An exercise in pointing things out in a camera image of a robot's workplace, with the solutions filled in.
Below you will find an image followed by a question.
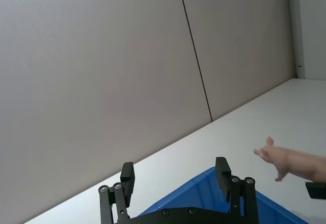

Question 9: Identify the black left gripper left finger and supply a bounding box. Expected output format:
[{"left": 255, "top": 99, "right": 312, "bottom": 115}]
[{"left": 98, "top": 161, "right": 135, "bottom": 224}]

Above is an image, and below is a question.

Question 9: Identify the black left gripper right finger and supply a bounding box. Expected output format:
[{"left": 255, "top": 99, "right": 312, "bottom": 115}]
[{"left": 215, "top": 156, "right": 260, "bottom": 224}]

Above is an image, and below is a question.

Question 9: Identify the person's hand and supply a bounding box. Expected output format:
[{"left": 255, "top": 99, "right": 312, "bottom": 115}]
[{"left": 253, "top": 136, "right": 303, "bottom": 183}]

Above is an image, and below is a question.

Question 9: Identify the blue plastic bin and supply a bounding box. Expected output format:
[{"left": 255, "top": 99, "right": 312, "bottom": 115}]
[{"left": 137, "top": 166, "right": 310, "bottom": 224}]

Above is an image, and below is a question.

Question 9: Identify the black flat block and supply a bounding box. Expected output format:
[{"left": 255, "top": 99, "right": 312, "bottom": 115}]
[{"left": 305, "top": 181, "right": 326, "bottom": 200}]

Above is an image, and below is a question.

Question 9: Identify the grey door frame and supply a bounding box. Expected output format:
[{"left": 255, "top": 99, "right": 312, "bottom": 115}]
[{"left": 287, "top": 0, "right": 326, "bottom": 79}]

